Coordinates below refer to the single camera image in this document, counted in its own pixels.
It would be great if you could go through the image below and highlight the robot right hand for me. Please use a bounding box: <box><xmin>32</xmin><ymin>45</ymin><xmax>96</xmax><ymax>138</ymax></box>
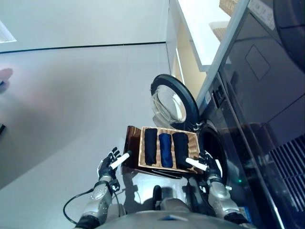
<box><xmin>185</xmin><ymin>150</ymin><xmax>224</xmax><ymax>179</ymax></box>

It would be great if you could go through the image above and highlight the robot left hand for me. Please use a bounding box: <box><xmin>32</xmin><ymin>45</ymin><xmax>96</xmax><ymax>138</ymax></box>
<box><xmin>96</xmin><ymin>146</ymin><xmax>132</xmax><ymax>179</ymax></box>

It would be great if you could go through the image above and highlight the black cloth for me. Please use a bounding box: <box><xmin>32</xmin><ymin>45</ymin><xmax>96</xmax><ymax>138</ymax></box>
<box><xmin>144</xmin><ymin>128</ymin><xmax>158</xmax><ymax>166</ymax></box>
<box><xmin>172</xmin><ymin>132</ymin><xmax>191</xmax><ymax>169</ymax></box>

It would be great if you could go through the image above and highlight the blue cloth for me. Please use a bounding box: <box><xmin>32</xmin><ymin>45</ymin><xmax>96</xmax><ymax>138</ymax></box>
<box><xmin>159</xmin><ymin>133</ymin><xmax>173</xmax><ymax>167</ymax></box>

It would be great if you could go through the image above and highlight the dark grey washing machine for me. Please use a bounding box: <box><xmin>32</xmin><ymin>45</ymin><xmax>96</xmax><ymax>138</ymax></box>
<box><xmin>196</xmin><ymin>0</ymin><xmax>305</xmax><ymax>229</ymax></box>

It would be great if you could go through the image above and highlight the round glass washing machine door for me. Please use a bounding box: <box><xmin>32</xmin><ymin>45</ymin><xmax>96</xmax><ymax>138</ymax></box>
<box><xmin>150</xmin><ymin>74</ymin><xmax>201</xmax><ymax>131</ymax></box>

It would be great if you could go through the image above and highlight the rectangular wicker laundry basket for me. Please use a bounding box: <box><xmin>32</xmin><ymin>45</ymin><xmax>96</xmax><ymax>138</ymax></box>
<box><xmin>137</xmin><ymin>126</ymin><xmax>201</xmax><ymax>174</ymax></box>

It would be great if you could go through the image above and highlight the robot right leg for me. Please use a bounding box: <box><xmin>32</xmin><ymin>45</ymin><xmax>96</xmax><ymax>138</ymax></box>
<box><xmin>187</xmin><ymin>177</ymin><xmax>216</xmax><ymax>217</ymax></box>

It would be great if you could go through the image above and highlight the dark brown plastic stool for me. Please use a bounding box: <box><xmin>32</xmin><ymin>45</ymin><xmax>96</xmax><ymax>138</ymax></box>
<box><xmin>124</xmin><ymin>125</ymin><xmax>203</xmax><ymax>180</ymax></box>

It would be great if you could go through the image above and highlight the grey robot torso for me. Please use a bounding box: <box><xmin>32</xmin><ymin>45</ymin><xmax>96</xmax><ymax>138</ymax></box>
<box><xmin>104</xmin><ymin>199</ymin><xmax>251</xmax><ymax>229</ymax></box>

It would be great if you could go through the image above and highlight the white counter cabinet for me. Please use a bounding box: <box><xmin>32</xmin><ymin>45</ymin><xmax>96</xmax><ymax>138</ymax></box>
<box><xmin>166</xmin><ymin>0</ymin><xmax>232</xmax><ymax>96</ymax></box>

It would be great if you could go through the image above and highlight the large light wicker basket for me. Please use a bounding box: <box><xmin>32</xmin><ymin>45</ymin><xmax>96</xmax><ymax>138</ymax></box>
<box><xmin>219</xmin><ymin>0</ymin><xmax>241</xmax><ymax>17</ymax></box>

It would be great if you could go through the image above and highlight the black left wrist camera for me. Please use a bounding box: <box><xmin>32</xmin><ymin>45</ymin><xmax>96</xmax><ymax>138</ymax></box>
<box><xmin>109</xmin><ymin>178</ymin><xmax>121</xmax><ymax>191</ymax></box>

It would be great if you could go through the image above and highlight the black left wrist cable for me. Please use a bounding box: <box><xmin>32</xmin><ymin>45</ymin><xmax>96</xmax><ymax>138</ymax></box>
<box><xmin>63</xmin><ymin>187</ymin><xmax>122</xmax><ymax>224</ymax></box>

